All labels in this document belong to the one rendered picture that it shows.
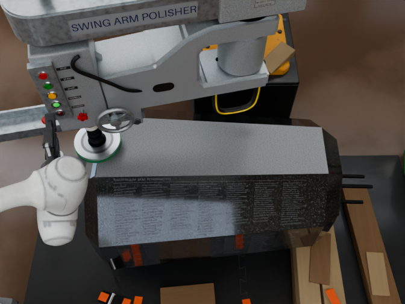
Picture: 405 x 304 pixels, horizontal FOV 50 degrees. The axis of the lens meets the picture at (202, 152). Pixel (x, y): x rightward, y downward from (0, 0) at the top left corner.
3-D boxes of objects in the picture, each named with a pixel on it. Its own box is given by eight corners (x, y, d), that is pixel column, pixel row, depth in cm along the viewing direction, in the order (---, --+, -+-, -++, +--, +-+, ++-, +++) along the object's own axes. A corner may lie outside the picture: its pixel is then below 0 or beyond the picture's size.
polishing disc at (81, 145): (67, 154, 199) (65, 153, 198) (85, 118, 210) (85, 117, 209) (110, 165, 196) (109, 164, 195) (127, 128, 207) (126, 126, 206)
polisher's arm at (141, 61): (251, 69, 201) (264, -23, 160) (266, 108, 189) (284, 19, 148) (92, 98, 192) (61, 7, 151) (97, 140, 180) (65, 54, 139)
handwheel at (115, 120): (134, 111, 180) (128, 88, 167) (137, 131, 175) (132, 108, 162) (97, 118, 178) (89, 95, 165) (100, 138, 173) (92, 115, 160)
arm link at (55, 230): (71, 202, 133) (79, 179, 123) (75, 250, 124) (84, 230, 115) (33, 202, 128) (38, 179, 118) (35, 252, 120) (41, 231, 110)
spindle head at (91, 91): (143, 81, 192) (129, -3, 154) (152, 120, 181) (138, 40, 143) (61, 96, 188) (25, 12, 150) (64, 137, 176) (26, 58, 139)
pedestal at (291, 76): (191, 85, 338) (188, 7, 275) (275, 84, 338) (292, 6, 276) (190, 157, 303) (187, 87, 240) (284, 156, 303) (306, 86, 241)
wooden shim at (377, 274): (365, 252, 258) (366, 251, 257) (382, 253, 258) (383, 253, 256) (371, 295, 245) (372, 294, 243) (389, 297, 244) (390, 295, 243)
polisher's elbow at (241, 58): (219, 41, 184) (220, 3, 168) (264, 46, 183) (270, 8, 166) (213, 75, 174) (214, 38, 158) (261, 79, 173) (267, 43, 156)
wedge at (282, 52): (280, 47, 251) (281, 40, 247) (293, 56, 247) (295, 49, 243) (257, 65, 244) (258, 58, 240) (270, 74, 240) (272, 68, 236)
